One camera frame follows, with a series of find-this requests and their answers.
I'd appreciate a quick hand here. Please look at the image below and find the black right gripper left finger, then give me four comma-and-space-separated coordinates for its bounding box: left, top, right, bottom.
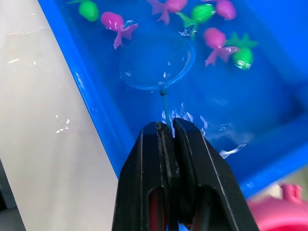
112, 121, 180, 231

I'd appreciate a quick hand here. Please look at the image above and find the pink plastic bucket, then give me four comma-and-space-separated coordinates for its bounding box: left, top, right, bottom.
247, 183, 308, 231

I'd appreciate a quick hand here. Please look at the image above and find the blue plastic tub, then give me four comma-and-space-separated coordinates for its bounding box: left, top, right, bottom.
37, 0, 308, 200

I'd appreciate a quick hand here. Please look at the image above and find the small blue fishing net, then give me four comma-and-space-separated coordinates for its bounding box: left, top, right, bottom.
118, 30, 196, 129

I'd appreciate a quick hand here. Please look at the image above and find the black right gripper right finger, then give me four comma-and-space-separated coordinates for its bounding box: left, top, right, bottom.
168, 117, 260, 231

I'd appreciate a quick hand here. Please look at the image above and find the pink toy fish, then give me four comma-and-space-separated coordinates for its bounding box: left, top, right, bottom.
146, 0, 189, 25
100, 11, 139, 51
201, 0, 237, 21
203, 27, 240, 67

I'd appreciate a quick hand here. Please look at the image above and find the green toy fish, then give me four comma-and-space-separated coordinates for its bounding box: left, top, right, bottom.
175, 4, 216, 39
66, 0, 100, 22
225, 32, 259, 70

